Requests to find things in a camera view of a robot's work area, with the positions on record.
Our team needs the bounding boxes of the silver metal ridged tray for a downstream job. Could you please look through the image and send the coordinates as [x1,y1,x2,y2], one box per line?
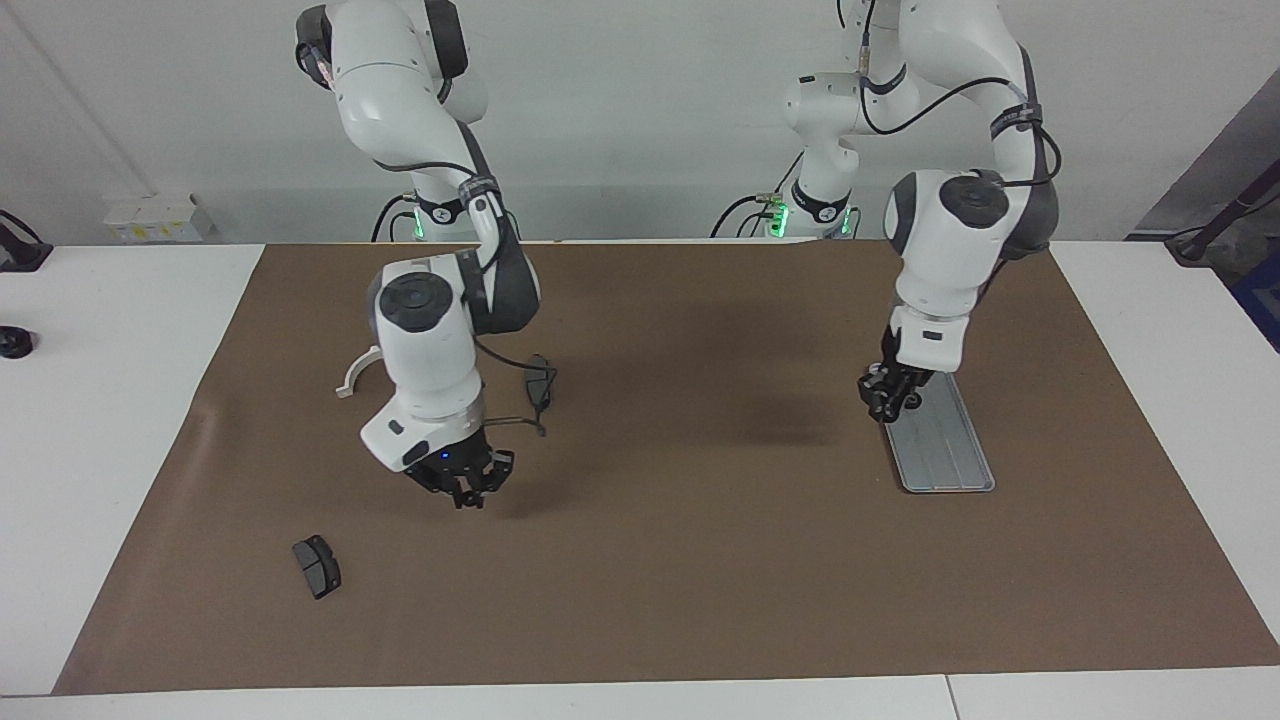
[880,372,997,495]

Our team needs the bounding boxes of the long grey brake pad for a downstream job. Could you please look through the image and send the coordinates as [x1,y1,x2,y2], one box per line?
[525,353,557,413]

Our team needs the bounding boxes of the short grey brake pad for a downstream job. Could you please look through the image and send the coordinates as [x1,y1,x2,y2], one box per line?
[292,535,343,601]

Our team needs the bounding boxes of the brown paper table mat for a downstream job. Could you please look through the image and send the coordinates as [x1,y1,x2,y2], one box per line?
[52,238,1280,697]

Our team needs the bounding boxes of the black stand base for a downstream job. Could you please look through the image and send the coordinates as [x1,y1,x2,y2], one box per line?
[1165,185,1280,266]

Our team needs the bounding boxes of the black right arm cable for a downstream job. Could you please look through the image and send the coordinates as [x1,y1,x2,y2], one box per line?
[380,150,559,438]

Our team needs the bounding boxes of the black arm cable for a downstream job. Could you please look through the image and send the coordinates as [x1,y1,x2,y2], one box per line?
[858,0,1063,191]
[380,150,559,438]

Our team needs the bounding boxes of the white curved plastic bracket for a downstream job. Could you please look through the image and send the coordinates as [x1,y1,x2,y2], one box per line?
[335,344,386,400]

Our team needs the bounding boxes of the black base power cable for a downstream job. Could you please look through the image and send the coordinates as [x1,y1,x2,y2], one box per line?
[372,193,416,243]
[712,195,776,239]

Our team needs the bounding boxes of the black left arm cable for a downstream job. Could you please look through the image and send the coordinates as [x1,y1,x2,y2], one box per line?
[858,0,1063,191]

